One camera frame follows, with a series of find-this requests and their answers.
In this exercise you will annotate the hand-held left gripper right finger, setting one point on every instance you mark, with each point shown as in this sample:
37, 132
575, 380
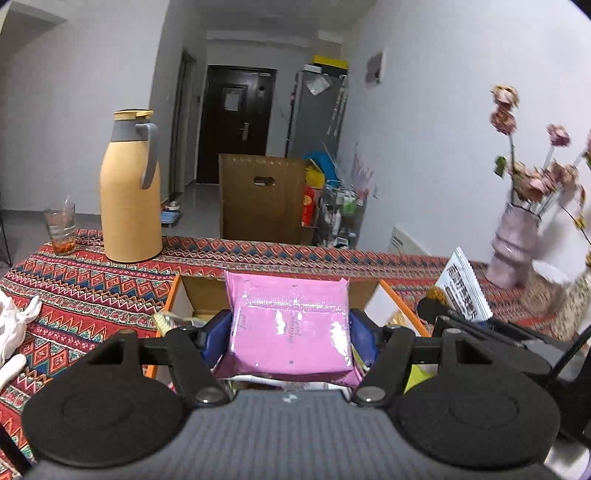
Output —
362, 334

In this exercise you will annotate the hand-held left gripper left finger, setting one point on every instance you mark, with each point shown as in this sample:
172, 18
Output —
217, 334

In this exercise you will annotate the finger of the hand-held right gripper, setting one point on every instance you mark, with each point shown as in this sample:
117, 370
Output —
508, 337

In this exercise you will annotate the orange cardboard box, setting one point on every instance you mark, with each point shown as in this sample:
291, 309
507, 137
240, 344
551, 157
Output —
203, 295

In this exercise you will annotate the long striped yellow snack packet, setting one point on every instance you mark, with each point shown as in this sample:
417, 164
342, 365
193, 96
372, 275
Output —
173, 321

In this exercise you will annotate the white oat crisp snack packet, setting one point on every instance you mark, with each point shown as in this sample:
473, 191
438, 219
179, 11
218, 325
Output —
461, 286

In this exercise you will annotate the lime green snack packet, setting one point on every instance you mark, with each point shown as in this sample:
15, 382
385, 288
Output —
418, 376

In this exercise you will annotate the pink snack packet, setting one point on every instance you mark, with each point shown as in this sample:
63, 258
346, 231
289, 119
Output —
286, 323

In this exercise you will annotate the clear jar of seeds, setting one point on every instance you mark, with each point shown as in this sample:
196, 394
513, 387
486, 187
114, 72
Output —
551, 277

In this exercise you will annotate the floral patterned vase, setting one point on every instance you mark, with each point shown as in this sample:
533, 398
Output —
582, 300

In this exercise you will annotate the pink ribbed vase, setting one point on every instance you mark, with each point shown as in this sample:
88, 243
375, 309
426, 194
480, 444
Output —
512, 249

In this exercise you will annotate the small blue floor tray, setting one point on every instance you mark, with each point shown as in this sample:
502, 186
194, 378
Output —
171, 217

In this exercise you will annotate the brown chair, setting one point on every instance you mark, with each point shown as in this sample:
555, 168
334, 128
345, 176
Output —
240, 207

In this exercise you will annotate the patterned red tablecloth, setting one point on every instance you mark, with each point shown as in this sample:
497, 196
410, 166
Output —
92, 295

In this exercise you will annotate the floral white vase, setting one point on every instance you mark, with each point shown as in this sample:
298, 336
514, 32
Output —
578, 224

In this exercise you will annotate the red bag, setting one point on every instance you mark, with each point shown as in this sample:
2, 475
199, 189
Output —
308, 203

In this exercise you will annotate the yellow thermos jug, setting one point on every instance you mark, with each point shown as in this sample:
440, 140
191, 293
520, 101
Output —
129, 207

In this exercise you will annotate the dried pink flowers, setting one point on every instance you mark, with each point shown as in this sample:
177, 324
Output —
531, 180

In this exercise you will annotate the yellow bag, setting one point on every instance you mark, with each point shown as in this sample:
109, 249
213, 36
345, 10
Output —
315, 179

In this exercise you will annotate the blue plastic object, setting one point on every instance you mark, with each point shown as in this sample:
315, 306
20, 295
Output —
321, 161

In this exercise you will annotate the clear drinking glass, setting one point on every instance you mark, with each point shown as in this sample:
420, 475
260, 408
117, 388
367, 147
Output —
59, 230

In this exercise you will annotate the dark entrance door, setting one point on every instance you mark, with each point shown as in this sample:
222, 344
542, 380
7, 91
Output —
217, 138

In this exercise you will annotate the white cotton glove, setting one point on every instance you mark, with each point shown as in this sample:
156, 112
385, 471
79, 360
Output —
11, 323

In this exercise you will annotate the grey refrigerator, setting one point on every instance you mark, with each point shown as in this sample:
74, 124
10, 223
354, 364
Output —
309, 124

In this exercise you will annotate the pale hanging umbrella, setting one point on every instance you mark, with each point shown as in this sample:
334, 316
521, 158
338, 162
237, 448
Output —
337, 113

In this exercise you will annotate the yellow box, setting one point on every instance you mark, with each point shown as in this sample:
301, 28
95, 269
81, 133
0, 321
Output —
330, 62

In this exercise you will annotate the white wall heater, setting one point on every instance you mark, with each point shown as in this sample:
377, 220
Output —
406, 241

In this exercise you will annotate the dark side door frame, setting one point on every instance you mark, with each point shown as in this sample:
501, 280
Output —
182, 124

